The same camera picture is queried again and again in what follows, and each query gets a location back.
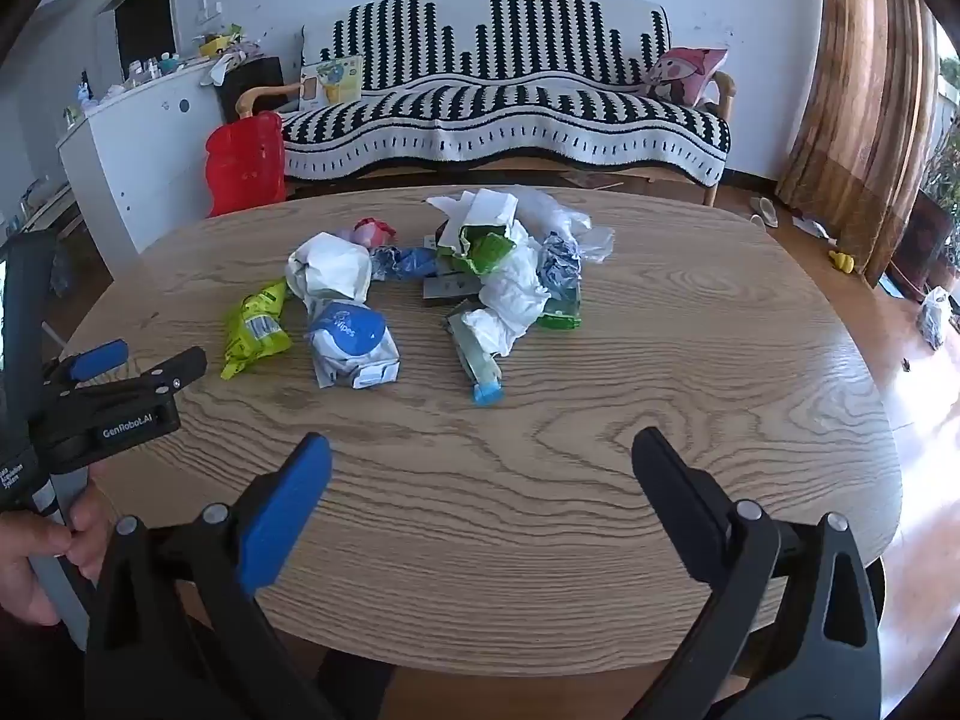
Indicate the yellow toy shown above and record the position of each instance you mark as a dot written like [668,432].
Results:
[844,261]

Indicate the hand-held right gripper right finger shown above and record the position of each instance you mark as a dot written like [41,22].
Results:
[675,480]

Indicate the pink cushion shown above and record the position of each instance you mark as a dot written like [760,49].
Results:
[686,75]

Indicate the person's left hand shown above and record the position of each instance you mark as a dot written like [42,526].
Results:
[82,532]

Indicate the clear plastic bag with contents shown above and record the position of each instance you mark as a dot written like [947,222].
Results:
[934,319]

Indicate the wooden sofa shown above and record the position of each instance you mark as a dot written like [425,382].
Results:
[262,94]

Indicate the grey card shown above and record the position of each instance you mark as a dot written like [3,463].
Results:
[448,286]

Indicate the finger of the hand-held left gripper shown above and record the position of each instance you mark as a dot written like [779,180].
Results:
[97,360]
[169,375]

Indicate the yellow-green snack packet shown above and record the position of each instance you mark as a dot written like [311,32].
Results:
[255,326]

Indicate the pile of household clutter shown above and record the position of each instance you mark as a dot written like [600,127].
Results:
[221,41]

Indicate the blue white wipes packet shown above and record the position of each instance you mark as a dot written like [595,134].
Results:
[352,341]

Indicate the colourful picture book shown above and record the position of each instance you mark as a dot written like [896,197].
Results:
[337,81]

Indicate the blue paper sheet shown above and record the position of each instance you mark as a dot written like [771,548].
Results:
[892,286]

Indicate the white cabinet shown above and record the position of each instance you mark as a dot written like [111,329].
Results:
[142,135]

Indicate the green crumpled packet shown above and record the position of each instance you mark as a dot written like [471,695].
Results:
[491,251]

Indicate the packet with blue cap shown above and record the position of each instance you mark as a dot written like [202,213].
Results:
[480,371]

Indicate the clear crumpled plastic bag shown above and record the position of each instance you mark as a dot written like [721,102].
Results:
[562,221]

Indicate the white paper sheet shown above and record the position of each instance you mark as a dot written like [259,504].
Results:
[810,225]

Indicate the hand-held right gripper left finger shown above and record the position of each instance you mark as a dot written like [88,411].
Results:
[285,517]

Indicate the blue wrapper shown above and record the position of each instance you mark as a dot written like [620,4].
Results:
[401,262]

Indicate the green white packet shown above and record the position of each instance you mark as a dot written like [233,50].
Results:
[556,319]

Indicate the white green carton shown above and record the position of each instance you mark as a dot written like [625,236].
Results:
[480,221]

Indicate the brown curtain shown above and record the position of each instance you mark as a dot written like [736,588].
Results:
[855,90]

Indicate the dark red plant pot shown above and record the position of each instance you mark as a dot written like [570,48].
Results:
[926,240]

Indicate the potted green plant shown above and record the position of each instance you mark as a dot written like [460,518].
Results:
[943,180]

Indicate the row of small bottles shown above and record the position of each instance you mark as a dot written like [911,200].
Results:
[150,66]

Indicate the dark patterned wrapper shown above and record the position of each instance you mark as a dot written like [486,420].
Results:
[559,270]

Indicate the white crumpled paper bag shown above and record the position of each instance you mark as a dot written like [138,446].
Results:
[330,270]

